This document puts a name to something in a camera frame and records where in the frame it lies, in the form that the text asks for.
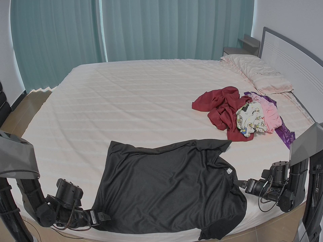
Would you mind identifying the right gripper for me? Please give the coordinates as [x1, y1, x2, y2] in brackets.
[246, 178, 273, 199]

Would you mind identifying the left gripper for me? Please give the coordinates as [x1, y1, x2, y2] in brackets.
[69, 209, 102, 230]

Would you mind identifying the black T-shirt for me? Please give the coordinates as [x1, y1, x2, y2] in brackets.
[92, 139, 248, 240]

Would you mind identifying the bed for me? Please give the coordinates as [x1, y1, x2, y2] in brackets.
[19, 27, 323, 242]

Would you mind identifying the purple garment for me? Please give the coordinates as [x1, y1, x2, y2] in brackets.
[243, 91, 296, 144]

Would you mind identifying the white printed garment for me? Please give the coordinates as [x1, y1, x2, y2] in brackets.
[236, 101, 268, 138]

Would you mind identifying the pink garment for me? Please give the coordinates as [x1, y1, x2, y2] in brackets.
[251, 96, 283, 134]

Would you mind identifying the dark red garment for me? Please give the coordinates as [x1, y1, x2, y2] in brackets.
[192, 86, 254, 142]

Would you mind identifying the cream pillow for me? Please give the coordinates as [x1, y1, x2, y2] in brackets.
[220, 54, 294, 95]

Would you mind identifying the grey bedside table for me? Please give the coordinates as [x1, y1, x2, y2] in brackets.
[223, 34, 260, 57]

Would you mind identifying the blue-green curtain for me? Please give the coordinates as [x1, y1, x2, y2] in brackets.
[100, 0, 256, 62]
[10, 0, 106, 93]

